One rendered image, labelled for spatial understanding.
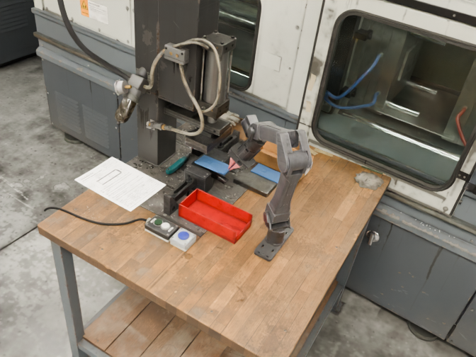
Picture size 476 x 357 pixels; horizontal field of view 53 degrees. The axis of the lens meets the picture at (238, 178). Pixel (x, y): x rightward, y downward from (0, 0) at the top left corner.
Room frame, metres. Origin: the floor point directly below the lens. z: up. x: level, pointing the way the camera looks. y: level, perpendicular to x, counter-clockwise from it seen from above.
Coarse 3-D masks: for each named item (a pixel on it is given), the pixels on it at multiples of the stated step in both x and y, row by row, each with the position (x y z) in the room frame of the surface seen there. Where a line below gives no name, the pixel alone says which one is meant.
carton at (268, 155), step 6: (264, 144) 1.86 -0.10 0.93; (270, 144) 1.85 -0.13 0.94; (276, 144) 1.83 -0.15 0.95; (264, 150) 1.85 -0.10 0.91; (270, 150) 1.84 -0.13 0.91; (276, 150) 1.83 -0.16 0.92; (294, 150) 1.79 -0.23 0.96; (258, 156) 1.74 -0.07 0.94; (264, 156) 1.73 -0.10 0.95; (270, 156) 1.72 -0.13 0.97; (276, 156) 1.81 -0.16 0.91; (312, 156) 1.76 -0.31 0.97; (264, 162) 1.73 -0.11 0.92; (270, 162) 1.72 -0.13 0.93; (276, 162) 1.70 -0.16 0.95; (312, 162) 1.76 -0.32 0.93; (276, 168) 1.70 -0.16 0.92; (300, 180) 1.66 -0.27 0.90
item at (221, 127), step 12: (168, 108) 1.64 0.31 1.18; (180, 108) 1.67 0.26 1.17; (192, 120) 1.58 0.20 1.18; (204, 120) 1.58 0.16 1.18; (216, 120) 1.58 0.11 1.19; (204, 132) 1.55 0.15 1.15; (216, 132) 1.53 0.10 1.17; (228, 132) 1.61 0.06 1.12; (192, 144) 1.50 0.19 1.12; (204, 144) 1.48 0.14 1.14; (216, 144) 1.53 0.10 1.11
